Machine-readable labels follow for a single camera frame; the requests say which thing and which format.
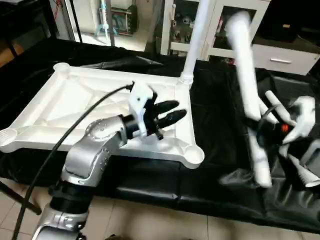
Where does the white plastic table leg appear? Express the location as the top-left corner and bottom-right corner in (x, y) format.
(264, 90), (320, 189)
(181, 0), (211, 90)
(222, 10), (274, 190)

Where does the white glass-door cabinet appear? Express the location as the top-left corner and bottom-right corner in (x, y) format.
(160, 0), (266, 64)

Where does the white drawer unit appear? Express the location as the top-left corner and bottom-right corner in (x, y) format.
(250, 44), (320, 77)

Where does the black metal shelf rack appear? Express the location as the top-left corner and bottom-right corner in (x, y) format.
(0, 0), (57, 51)

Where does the light blue metal frame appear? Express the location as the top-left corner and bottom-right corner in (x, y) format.
(95, 0), (117, 39)

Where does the black metal bench leg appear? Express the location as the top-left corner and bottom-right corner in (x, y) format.
(0, 180), (42, 216)

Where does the black mat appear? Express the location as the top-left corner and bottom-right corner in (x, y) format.
(0, 39), (320, 234)

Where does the black box yellow label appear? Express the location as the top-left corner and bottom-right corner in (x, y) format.
(265, 0), (313, 43)

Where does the dark storage box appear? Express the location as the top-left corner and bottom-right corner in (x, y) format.
(111, 5), (139, 36)

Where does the white plastic table top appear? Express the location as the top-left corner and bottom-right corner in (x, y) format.
(0, 62), (206, 168)

